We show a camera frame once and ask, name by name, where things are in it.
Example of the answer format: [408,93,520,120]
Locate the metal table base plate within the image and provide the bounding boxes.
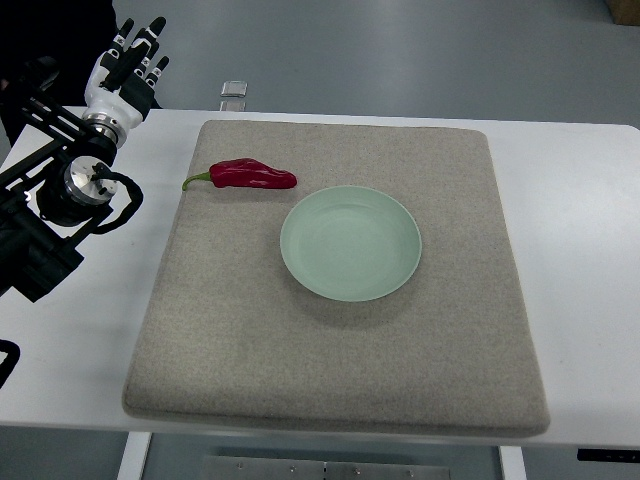
[199,456,451,480]

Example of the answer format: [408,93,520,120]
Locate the white left table leg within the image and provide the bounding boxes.
[116,432,152,480]

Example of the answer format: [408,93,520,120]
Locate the light green plate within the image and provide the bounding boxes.
[279,186,422,302]

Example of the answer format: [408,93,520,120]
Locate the red pepper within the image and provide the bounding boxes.
[181,158,298,191]

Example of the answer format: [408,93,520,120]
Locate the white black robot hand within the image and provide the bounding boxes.
[83,16,169,132]

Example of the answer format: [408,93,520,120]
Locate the white right table leg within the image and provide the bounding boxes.
[498,446,527,480]

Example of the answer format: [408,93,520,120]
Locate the black table control panel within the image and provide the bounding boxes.
[576,448,640,464]

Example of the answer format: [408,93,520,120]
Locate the beige fabric mat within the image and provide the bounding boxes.
[123,120,550,437]

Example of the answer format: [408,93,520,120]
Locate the cardboard box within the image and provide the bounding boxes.
[605,0,640,26]

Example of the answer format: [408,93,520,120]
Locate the white table leg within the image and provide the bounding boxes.
[498,446,527,480]
[116,432,152,480]

